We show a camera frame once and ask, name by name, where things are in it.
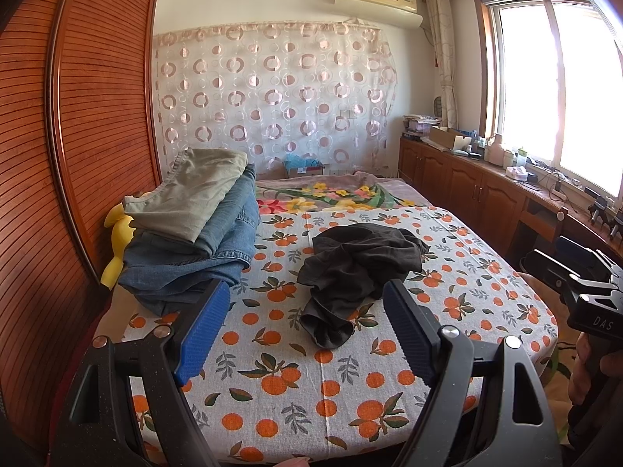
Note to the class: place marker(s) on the yellow plush toy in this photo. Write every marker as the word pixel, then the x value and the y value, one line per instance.
pixel 121 234

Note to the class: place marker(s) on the box with blue cloth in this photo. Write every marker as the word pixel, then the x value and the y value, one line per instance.
pixel 297 166

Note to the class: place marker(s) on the white plastic jug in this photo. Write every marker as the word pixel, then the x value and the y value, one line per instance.
pixel 494 151

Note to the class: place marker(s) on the white tissue pack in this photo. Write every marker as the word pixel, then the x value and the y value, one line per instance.
pixel 517 173

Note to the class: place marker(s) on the beige side window curtain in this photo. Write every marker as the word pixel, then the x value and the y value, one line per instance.
pixel 442 28

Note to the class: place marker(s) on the person's right hand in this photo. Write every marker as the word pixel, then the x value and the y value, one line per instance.
pixel 584 370

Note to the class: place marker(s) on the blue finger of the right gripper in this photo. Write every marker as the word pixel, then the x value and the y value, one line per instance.
pixel 583 260
pixel 552 273

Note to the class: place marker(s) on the stack of books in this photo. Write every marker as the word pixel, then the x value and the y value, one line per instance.
pixel 419 124

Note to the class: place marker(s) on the orange print bed sheet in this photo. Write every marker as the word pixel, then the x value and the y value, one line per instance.
pixel 306 362

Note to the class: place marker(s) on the black pants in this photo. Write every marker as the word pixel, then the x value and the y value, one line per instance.
pixel 349 265

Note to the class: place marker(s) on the folded khaki pants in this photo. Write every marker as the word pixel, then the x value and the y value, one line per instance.
pixel 197 183

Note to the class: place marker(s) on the wooden cabinet counter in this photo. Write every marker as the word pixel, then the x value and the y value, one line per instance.
pixel 488 201

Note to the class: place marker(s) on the window with wooden frame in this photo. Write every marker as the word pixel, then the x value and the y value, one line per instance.
pixel 552 84

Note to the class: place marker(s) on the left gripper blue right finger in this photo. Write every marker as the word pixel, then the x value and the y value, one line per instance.
pixel 416 330

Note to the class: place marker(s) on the folded blue jeans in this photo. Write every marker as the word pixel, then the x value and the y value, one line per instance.
pixel 166 276

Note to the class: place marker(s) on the white wall air conditioner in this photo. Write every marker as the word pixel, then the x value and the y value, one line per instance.
pixel 400 13

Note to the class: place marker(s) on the wooden chair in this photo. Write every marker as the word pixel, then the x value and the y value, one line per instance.
pixel 536 228

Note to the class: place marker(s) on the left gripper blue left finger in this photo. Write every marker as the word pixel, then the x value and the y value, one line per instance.
pixel 196 329

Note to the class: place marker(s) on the floral pink blanket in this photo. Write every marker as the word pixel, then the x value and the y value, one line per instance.
pixel 351 192

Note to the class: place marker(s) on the cardboard box on counter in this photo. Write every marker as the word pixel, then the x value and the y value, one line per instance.
pixel 450 139

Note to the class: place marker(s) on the pink circle pattern curtain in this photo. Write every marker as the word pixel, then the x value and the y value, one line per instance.
pixel 314 90

